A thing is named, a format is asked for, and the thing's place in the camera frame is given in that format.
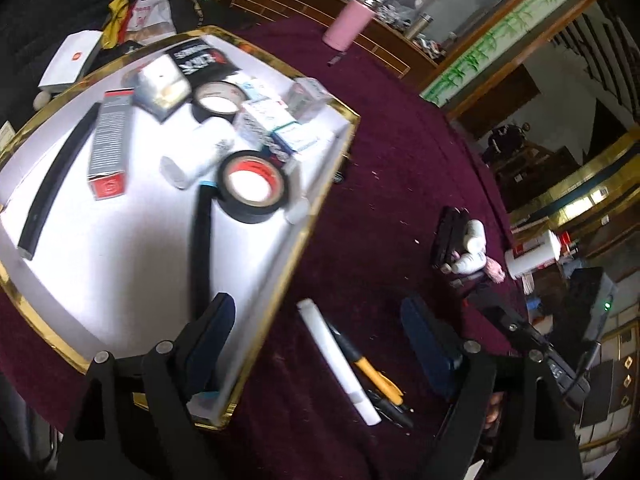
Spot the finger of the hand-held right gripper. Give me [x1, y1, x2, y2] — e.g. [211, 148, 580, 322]
[469, 298, 552, 357]

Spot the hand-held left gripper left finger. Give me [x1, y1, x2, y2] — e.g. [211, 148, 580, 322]
[56, 291, 237, 480]

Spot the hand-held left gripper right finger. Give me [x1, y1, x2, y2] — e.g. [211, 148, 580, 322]
[400, 295, 585, 480]

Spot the tall white bottle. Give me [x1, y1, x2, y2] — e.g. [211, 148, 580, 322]
[450, 251, 488, 276]

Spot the gold-edged white tray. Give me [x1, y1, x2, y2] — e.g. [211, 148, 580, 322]
[0, 25, 361, 431]

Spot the black tape roll red core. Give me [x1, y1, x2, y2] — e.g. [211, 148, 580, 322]
[216, 150, 291, 223]

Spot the silver square plaster box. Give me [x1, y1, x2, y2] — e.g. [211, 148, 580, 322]
[286, 76, 332, 125]

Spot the yellow and black pen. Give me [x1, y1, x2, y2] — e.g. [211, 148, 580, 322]
[325, 320, 405, 406]

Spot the pink fluffy cloth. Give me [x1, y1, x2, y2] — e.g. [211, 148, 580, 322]
[482, 257, 506, 283]

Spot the white liquor bottle red cap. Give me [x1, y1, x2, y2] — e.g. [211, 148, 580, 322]
[505, 230, 560, 281]

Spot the white pen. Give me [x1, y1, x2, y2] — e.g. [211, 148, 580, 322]
[297, 299, 382, 426]

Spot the round white bottle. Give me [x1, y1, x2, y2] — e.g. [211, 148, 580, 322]
[462, 219, 488, 253]

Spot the small white tube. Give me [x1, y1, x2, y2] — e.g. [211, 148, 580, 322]
[284, 196, 312, 225]

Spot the white bottle green cross label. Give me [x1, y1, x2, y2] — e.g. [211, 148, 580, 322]
[159, 116, 237, 192]

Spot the person in background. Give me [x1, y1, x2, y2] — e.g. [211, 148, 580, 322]
[482, 122, 531, 166]

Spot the maroon tablecloth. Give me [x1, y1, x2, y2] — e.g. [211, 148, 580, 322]
[0, 15, 531, 480]

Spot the white and green medicine box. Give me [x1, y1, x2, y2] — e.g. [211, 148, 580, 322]
[267, 121, 333, 162]

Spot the grey long carton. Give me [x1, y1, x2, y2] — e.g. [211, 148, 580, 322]
[87, 87, 135, 201]

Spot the black tape roll white core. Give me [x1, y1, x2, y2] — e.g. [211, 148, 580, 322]
[192, 81, 246, 126]

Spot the small white and blue box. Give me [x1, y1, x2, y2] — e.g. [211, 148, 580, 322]
[235, 76, 282, 105]

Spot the silver white wrapped pack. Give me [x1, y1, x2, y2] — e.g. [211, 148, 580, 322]
[135, 55, 193, 123]

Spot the black pouch white print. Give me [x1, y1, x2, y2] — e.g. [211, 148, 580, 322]
[167, 39, 233, 83]

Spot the bamboo painted panel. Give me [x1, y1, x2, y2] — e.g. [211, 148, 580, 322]
[420, 0, 586, 106]

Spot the white flat box red dot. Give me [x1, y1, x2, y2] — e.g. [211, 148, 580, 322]
[37, 30, 103, 93]

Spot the white bag red print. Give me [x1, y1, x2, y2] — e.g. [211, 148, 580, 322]
[125, 0, 176, 46]

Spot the steel thermos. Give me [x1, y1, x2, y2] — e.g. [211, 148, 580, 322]
[404, 12, 433, 41]

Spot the yellow cloth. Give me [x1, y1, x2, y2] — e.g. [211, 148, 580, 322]
[102, 0, 132, 53]

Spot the pink tumbler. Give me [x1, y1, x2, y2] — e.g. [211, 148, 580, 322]
[322, 0, 376, 53]

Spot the wooden counter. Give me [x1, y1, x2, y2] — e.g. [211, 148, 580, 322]
[220, 0, 441, 78]

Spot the black leather sofa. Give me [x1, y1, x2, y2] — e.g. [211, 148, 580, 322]
[0, 0, 251, 126]

